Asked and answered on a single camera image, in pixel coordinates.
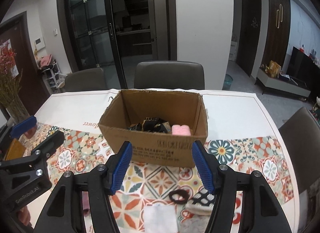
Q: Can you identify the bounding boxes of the grey floral fabric pouch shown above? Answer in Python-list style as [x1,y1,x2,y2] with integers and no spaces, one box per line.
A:
[180,189,216,233]

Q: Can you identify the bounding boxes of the dark brown scrunchie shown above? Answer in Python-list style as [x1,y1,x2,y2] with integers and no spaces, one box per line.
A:
[168,189,189,205]

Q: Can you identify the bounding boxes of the white tissue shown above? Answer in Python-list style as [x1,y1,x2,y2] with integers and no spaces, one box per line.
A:
[143,205,178,233]

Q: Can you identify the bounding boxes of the pink fluffy towel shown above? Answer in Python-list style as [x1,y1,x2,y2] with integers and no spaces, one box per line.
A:
[171,125,191,136]

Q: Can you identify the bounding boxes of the black patterned scarf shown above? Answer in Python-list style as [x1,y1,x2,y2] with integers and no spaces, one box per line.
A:
[127,118,171,134]

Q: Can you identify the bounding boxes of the brown cardboard box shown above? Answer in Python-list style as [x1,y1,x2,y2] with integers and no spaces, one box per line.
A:
[99,89,208,167]

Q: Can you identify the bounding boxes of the cream fleece pouch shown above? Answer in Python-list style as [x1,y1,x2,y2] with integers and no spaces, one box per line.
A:
[185,202,214,216]

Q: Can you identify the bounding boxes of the person left hand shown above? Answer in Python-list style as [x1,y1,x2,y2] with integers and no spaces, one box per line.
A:
[16,206,31,226]

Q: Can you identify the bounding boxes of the yellow woven box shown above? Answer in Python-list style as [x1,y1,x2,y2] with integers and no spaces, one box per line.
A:
[4,138,25,161]

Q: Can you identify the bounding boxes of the glass vase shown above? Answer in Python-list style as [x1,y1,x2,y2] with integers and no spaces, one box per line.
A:
[5,95,30,124]

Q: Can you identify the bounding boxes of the pink dried flowers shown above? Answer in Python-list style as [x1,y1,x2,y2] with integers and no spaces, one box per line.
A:
[1,41,22,108]

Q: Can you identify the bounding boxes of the white shoe rack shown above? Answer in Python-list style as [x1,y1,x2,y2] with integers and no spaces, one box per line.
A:
[37,54,67,94]

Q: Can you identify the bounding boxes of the patterned white tablecloth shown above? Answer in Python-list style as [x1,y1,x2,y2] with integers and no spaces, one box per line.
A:
[20,89,300,232]

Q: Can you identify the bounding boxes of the grey chair far left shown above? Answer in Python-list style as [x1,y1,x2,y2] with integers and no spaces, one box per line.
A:
[64,68,108,92]

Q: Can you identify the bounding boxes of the grey chair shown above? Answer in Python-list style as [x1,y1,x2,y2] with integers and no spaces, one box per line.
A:
[279,107,320,193]
[134,61,205,90]
[64,68,108,92]

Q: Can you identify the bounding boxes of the grey chair right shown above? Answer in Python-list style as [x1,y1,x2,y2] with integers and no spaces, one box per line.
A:
[279,107,320,193]

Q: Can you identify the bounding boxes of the white tv cabinet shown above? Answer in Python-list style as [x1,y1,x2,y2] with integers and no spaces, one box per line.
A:
[255,69,311,98]

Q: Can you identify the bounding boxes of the teal waste bin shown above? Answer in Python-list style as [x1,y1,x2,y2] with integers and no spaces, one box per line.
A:
[222,74,233,90]

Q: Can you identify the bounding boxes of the glass sliding door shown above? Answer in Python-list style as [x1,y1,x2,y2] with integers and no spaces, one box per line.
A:
[57,0,177,89]

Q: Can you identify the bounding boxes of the black television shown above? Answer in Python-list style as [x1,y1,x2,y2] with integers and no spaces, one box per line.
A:
[286,47,319,92]

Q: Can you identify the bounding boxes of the grey chair far middle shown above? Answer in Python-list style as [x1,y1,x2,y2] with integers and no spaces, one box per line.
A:
[134,61,205,90]

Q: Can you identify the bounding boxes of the dark wooden door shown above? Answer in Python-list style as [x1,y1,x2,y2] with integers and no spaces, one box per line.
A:
[236,0,261,76]

